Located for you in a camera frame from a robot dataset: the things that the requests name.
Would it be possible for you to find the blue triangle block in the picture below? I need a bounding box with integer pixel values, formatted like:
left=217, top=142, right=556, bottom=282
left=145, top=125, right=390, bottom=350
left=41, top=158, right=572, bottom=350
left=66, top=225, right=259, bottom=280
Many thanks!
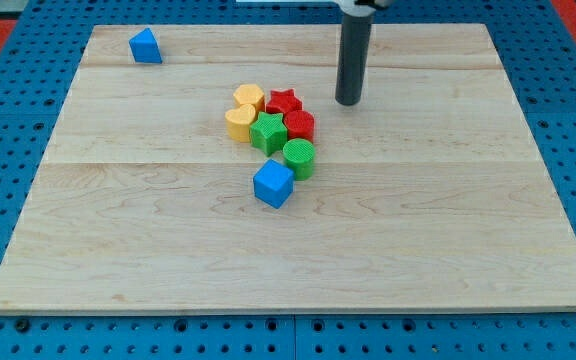
left=129, top=28, right=163, bottom=64

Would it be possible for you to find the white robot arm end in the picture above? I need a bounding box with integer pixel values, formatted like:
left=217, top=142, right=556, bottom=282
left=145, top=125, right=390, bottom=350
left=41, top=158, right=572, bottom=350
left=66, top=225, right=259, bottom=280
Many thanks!
left=333, top=0, right=395, bottom=17

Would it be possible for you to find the red cylinder block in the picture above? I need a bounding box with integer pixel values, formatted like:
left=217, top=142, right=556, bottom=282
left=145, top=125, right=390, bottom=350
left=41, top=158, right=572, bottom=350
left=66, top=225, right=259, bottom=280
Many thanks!
left=283, top=110, right=315, bottom=142

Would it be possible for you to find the green cylinder block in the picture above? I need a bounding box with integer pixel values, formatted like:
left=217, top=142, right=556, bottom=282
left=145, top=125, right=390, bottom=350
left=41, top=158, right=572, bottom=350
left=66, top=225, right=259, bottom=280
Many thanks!
left=282, top=138, right=316, bottom=181

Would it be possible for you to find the red star block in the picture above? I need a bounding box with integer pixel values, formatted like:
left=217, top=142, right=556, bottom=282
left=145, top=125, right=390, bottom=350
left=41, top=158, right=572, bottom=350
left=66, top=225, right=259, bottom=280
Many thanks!
left=265, top=89, right=303, bottom=114

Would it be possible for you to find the blue cube block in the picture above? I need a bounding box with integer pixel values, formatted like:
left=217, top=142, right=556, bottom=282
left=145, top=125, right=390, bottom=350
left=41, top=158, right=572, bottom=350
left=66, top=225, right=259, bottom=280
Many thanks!
left=253, top=159, right=294, bottom=209

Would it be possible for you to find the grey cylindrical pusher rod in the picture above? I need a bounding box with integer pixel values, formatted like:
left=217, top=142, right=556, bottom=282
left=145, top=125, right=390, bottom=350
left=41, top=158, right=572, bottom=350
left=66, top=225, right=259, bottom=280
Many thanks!
left=335, top=13, right=374, bottom=106

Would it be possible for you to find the yellow heart block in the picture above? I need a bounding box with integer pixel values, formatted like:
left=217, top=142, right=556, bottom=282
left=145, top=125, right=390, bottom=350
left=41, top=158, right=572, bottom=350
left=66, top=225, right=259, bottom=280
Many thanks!
left=224, top=104, right=257, bottom=143

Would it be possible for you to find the light wooden board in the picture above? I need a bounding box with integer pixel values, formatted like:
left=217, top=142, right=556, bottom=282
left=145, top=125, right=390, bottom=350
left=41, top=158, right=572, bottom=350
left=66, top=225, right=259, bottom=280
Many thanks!
left=0, top=24, right=576, bottom=316

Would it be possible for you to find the green star block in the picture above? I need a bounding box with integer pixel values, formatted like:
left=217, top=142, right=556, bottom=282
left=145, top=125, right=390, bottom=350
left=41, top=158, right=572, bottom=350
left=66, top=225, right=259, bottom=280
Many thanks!
left=250, top=112, right=288, bottom=157

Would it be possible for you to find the yellow hexagon block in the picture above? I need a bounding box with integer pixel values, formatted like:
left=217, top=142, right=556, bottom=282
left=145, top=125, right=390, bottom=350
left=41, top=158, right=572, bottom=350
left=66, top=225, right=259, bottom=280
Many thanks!
left=233, top=84, right=265, bottom=112

